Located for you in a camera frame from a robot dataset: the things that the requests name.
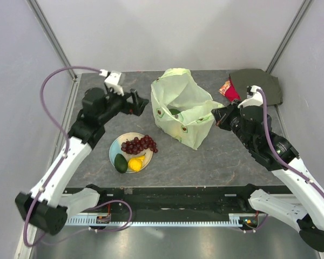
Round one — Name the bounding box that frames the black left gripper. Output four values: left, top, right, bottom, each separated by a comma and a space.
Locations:
99, 86, 149, 124

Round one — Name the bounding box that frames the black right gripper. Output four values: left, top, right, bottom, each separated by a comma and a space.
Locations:
212, 98, 254, 149

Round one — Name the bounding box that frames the green lime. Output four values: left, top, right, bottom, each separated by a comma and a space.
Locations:
169, 108, 180, 115

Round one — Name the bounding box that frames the light green plastic bag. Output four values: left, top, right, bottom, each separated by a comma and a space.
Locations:
151, 68, 224, 150

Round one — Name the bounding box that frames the red grape bunch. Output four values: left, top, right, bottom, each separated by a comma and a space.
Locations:
121, 135, 158, 155

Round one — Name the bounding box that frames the yellow fruit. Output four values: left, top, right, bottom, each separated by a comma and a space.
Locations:
127, 155, 146, 172

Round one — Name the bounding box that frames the dark green avocado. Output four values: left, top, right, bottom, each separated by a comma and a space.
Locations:
114, 154, 128, 174

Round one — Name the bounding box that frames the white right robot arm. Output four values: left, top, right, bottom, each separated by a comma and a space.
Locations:
211, 102, 324, 252

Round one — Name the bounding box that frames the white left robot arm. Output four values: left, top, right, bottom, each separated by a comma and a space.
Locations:
15, 87, 149, 235

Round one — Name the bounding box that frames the red cloth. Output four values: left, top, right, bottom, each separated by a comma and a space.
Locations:
225, 83, 240, 101

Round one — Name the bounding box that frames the floral patterned cloth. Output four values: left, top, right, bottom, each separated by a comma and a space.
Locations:
219, 80, 231, 96

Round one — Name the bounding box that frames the cream and blue plate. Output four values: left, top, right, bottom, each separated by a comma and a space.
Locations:
109, 132, 157, 173

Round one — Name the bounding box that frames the olive green cloth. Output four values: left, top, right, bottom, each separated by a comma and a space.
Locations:
229, 69, 283, 106

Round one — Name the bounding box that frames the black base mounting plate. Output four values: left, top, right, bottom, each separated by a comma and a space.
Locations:
87, 185, 257, 214

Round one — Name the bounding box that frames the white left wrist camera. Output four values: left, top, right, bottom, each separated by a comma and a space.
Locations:
99, 69, 124, 96

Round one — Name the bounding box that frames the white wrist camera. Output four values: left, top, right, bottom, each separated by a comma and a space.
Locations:
238, 85, 264, 108
99, 69, 124, 96

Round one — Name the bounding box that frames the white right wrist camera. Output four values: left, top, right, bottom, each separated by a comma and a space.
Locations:
238, 85, 264, 108

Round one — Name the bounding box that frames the left aluminium frame rail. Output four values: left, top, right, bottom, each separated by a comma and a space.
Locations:
27, 1, 78, 163

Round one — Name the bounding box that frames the aluminium frame rail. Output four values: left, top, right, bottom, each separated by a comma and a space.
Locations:
27, 1, 78, 163
265, 0, 314, 74

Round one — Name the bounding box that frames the grey slotted cable duct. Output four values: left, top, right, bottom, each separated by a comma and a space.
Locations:
65, 213, 257, 228

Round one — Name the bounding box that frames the right aluminium frame rail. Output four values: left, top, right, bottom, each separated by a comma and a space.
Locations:
265, 0, 314, 74

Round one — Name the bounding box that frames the front aluminium extrusion frame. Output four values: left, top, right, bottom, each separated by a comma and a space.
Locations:
13, 213, 44, 259

